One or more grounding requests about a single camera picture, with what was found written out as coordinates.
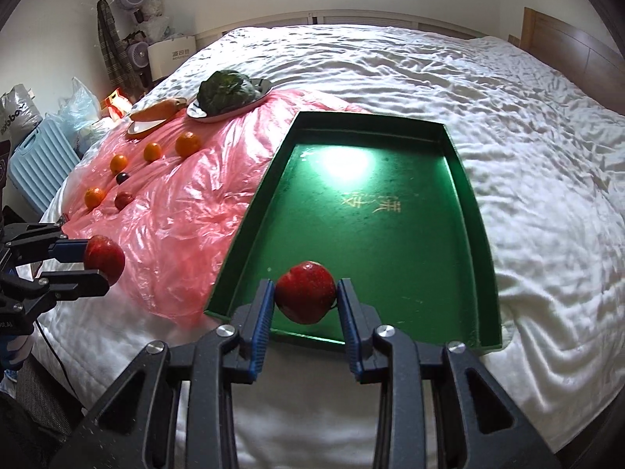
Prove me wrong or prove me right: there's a red apple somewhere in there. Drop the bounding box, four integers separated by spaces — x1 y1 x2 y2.
83 235 125 286
273 260 336 325

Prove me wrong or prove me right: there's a large front tangerine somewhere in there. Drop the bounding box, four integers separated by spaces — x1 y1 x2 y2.
84 188 106 211

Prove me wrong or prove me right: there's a small red fruit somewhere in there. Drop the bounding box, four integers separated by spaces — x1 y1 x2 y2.
114 192 134 212

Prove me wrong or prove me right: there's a dark plum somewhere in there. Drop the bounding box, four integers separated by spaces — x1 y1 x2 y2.
116 172 129 184

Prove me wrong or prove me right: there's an orange tangerine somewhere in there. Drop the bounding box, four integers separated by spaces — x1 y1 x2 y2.
143 142 163 163
109 154 129 176
175 131 202 159

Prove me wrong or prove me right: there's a light blue suitcase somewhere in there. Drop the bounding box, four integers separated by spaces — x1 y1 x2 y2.
7 115 79 214

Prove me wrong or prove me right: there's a green tray box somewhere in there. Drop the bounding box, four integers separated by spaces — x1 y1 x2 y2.
205 112 502 354

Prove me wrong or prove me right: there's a silver printed bag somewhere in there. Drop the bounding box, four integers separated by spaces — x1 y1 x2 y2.
1 84 42 151

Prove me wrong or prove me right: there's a clear plastic bag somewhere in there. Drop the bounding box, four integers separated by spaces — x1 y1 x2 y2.
46 77 101 134

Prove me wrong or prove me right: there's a pink plastic sheet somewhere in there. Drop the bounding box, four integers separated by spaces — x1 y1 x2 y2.
61 89 360 326

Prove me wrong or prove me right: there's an orange snack bag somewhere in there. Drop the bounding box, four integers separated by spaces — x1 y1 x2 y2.
101 88 132 121

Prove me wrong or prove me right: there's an orange rimmed plate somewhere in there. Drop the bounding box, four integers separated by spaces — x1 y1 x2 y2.
126 119 167 140

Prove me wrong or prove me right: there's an orange carrot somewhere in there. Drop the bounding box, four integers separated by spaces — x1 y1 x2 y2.
129 97 188 122

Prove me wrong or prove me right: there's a plaid scarf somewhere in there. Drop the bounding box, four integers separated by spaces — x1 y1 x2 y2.
96 0 144 102

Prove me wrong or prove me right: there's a lower purple fan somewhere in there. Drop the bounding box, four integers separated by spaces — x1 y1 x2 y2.
126 41 149 70

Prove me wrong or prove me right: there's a green leafy vegetable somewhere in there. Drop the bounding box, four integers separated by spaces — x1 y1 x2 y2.
196 70 261 116

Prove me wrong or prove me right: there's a grey white plate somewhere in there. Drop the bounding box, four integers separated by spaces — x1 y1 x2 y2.
186 79 273 124

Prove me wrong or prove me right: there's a white bed sheet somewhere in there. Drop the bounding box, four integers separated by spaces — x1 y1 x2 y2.
34 25 624 468

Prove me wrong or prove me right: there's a wooden headboard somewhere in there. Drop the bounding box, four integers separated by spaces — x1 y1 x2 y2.
509 7 625 115

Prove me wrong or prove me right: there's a white slatted bed frame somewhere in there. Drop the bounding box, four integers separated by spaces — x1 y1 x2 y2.
195 10 485 49

